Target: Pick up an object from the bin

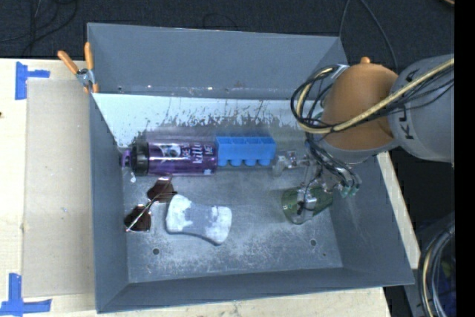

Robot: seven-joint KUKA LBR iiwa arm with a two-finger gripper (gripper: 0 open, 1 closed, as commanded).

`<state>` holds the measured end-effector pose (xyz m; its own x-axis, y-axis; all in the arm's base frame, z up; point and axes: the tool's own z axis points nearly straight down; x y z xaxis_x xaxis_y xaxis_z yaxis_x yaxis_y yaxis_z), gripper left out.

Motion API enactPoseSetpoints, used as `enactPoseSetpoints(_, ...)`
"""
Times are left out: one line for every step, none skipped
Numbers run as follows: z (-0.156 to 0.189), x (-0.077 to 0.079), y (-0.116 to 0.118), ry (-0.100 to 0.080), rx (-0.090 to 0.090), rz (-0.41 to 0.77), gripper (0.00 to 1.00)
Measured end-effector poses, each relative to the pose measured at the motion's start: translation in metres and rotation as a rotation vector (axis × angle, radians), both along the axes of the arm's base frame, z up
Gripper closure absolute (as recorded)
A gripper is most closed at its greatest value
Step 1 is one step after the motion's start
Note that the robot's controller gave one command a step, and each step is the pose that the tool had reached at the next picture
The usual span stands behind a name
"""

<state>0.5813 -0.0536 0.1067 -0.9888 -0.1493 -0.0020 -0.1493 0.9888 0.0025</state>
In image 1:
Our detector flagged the grey metal bin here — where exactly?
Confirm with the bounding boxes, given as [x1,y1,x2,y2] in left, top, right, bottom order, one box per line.
[85,22,416,313]

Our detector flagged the clear green glass cup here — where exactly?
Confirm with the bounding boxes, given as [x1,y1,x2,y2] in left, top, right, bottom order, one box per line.
[281,184,334,226]

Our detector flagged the pale flat board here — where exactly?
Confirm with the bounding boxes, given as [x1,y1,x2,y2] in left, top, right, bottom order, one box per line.
[21,79,98,298]

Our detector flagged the purple plastic bottle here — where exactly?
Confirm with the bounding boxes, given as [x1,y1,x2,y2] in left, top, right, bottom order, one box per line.
[121,139,220,177]

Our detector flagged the blue ice cube tray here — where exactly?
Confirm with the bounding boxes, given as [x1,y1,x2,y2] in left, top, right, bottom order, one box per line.
[214,135,278,168]

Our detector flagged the dark brown sunglasses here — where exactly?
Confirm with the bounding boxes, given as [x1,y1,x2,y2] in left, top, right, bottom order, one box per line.
[123,175,179,234]

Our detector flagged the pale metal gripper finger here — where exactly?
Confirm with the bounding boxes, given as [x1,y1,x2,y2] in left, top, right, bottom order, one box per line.
[295,189,318,216]
[273,149,309,176]

